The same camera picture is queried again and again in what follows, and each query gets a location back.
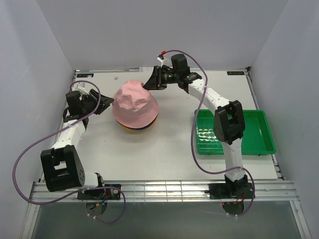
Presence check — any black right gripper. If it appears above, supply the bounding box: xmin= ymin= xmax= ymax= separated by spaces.
xmin=142 ymin=66 xmax=178 ymax=91

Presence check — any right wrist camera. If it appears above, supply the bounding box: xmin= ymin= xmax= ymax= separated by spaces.
xmin=157 ymin=51 xmax=169 ymax=68

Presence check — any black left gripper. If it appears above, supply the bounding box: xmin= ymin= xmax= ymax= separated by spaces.
xmin=81 ymin=89 xmax=114 ymax=115

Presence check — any blue beanie hat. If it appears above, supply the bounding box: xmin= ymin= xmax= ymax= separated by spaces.
xmin=118 ymin=116 xmax=158 ymax=129

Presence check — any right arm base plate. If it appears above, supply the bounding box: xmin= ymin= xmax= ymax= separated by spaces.
xmin=204 ymin=183 xmax=254 ymax=199

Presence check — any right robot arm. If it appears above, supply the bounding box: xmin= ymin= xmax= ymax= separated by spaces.
xmin=144 ymin=51 xmax=248 ymax=198

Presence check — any yellow bucket hat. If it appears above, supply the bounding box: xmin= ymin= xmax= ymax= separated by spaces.
xmin=123 ymin=127 xmax=151 ymax=134

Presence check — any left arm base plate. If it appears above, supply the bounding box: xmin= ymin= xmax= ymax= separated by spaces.
xmin=77 ymin=184 xmax=122 ymax=201

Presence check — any green plastic tray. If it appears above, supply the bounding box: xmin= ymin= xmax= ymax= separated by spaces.
xmin=196 ymin=110 xmax=276 ymax=155

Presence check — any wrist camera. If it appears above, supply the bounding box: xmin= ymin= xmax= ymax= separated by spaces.
xmin=157 ymin=51 xmax=169 ymax=68
xmin=71 ymin=83 xmax=88 ymax=95

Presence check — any pink hat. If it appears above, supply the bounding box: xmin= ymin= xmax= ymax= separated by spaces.
xmin=112 ymin=80 xmax=160 ymax=128

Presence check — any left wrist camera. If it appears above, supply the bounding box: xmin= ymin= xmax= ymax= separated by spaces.
xmin=71 ymin=83 xmax=88 ymax=95

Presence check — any aluminium front rail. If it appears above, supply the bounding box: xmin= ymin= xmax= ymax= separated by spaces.
xmin=27 ymin=180 xmax=300 ymax=204

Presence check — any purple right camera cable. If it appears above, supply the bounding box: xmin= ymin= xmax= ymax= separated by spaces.
xmin=160 ymin=49 xmax=256 ymax=218

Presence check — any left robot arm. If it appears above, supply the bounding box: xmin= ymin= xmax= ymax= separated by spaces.
xmin=40 ymin=89 xmax=114 ymax=199

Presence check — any paper label strip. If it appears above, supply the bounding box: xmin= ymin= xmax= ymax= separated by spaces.
xmin=140 ymin=66 xmax=154 ymax=72

